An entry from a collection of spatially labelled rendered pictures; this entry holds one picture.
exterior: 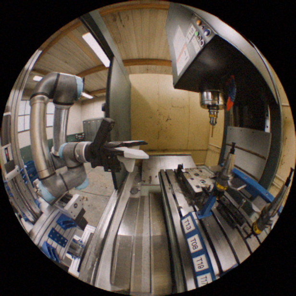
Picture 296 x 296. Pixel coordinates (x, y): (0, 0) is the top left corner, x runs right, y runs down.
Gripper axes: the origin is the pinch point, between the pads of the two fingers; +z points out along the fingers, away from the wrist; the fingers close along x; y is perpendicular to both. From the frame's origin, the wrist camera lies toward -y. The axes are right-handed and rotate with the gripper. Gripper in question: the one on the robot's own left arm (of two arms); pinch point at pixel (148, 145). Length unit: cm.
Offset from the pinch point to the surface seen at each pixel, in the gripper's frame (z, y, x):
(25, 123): -421, -70, -79
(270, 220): 23.0, 7.6, 30.4
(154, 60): 21, -193, -182
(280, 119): 83, -22, 19
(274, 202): 24.4, 4.8, 28.1
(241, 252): 42, 40, 40
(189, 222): 19.1, 35.5, 6.4
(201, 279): 17, 37, 39
